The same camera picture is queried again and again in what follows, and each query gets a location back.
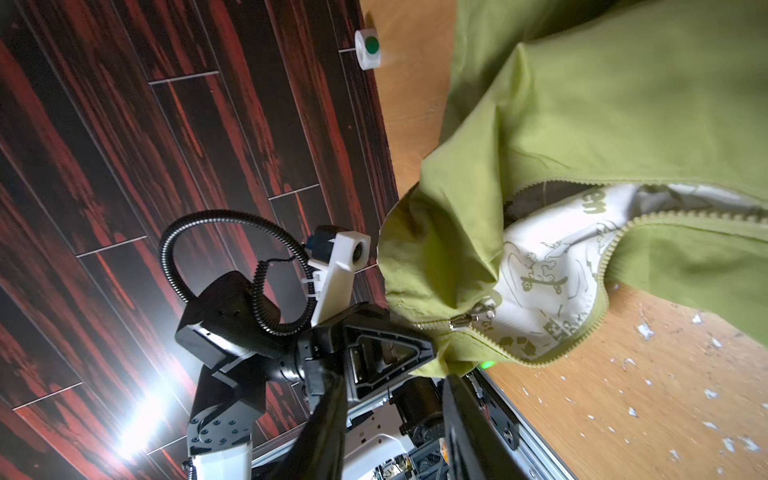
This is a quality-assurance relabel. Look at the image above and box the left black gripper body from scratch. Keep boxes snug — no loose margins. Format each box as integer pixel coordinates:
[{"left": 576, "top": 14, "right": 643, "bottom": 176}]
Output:
[{"left": 175, "top": 271, "right": 436, "bottom": 432}]

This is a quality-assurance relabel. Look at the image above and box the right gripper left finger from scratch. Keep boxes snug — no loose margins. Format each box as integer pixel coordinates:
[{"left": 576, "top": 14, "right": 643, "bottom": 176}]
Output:
[{"left": 269, "top": 375, "right": 347, "bottom": 480}]

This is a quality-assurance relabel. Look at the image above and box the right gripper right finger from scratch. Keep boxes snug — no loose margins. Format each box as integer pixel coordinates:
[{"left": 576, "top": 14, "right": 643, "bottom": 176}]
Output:
[{"left": 442, "top": 375, "right": 530, "bottom": 479}]

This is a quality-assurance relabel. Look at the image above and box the green zip-up jacket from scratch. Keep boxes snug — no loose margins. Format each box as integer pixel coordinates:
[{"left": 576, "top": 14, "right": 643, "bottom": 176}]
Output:
[{"left": 378, "top": 1, "right": 767, "bottom": 377}]

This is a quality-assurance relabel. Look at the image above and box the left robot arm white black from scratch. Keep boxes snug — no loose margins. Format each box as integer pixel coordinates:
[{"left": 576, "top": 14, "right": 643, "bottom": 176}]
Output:
[{"left": 159, "top": 210, "right": 436, "bottom": 479}]

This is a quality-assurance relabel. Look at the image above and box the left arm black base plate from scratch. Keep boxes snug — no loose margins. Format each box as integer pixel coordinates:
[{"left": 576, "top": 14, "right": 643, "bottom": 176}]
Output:
[{"left": 342, "top": 373, "right": 530, "bottom": 479}]

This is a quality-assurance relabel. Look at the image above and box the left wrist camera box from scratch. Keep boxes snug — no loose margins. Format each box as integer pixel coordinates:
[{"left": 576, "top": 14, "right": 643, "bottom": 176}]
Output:
[{"left": 307, "top": 225, "right": 371, "bottom": 327}]

